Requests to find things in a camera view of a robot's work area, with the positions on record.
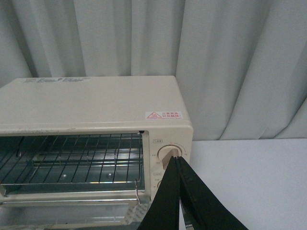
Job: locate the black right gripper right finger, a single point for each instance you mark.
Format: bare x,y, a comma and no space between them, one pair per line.
202,209

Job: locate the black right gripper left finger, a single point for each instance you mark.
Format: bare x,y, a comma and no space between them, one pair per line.
164,210

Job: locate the cream toaster oven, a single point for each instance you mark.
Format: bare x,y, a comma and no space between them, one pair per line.
95,105

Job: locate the glass oven door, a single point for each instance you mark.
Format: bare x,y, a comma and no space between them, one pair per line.
73,215

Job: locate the cream oven temperature knob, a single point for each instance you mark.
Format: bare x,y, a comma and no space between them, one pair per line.
166,152

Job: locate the red warning sticker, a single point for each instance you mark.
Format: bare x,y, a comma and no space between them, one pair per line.
163,115

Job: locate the grey-white curtain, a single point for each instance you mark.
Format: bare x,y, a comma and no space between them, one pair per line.
241,64

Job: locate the metal oven wire rack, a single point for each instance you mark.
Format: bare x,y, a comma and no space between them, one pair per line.
72,159

